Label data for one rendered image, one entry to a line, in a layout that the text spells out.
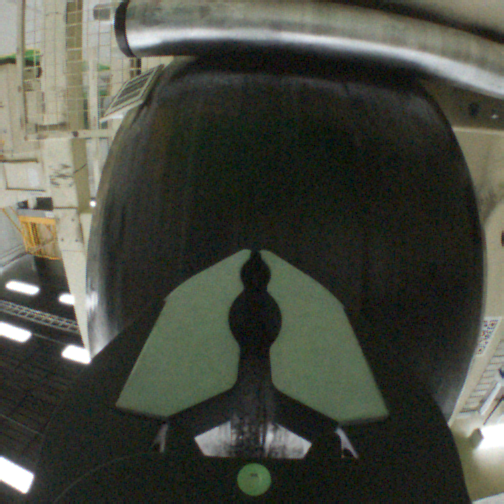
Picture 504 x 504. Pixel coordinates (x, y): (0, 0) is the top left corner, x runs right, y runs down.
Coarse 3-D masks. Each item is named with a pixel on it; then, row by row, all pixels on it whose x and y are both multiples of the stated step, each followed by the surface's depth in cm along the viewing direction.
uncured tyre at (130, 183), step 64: (192, 64) 20; (256, 64) 20; (320, 64) 21; (128, 128) 19; (192, 128) 16; (256, 128) 16; (320, 128) 17; (384, 128) 17; (448, 128) 18; (128, 192) 16; (192, 192) 15; (256, 192) 15; (320, 192) 15; (384, 192) 15; (448, 192) 16; (128, 256) 15; (192, 256) 15; (320, 256) 15; (384, 256) 15; (448, 256) 15; (128, 320) 15; (256, 320) 15; (384, 320) 15; (448, 320) 15; (256, 384) 15; (448, 384) 15; (256, 448) 16
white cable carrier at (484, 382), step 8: (496, 352) 40; (496, 360) 41; (488, 368) 41; (496, 368) 41; (488, 376) 42; (480, 384) 43; (488, 384) 43; (472, 392) 44; (480, 392) 44; (472, 400) 44; (464, 408) 46; (472, 408) 45; (464, 416) 46
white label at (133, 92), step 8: (144, 72) 22; (152, 72) 21; (160, 72) 21; (128, 80) 22; (136, 80) 21; (144, 80) 20; (152, 80) 20; (128, 88) 21; (136, 88) 20; (144, 88) 19; (120, 96) 20; (128, 96) 20; (136, 96) 19; (144, 96) 18; (112, 104) 20; (120, 104) 19; (128, 104) 19; (136, 104) 18; (104, 112) 20; (112, 112) 19; (120, 112) 19; (104, 120) 19
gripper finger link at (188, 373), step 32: (192, 288) 10; (224, 288) 10; (160, 320) 9; (192, 320) 9; (224, 320) 9; (160, 352) 7; (192, 352) 8; (224, 352) 8; (128, 384) 7; (160, 384) 7; (192, 384) 7; (224, 384) 7; (160, 416) 6; (192, 416) 6; (224, 416) 7
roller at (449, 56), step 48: (144, 0) 17; (192, 0) 17; (240, 0) 17; (288, 0) 17; (144, 48) 19; (192, 48) 19; (240, 48) 19; (288, 48) 19; (336, 48) 18; (384, 48) 18; (432, 48) 17; (480, 48) 17
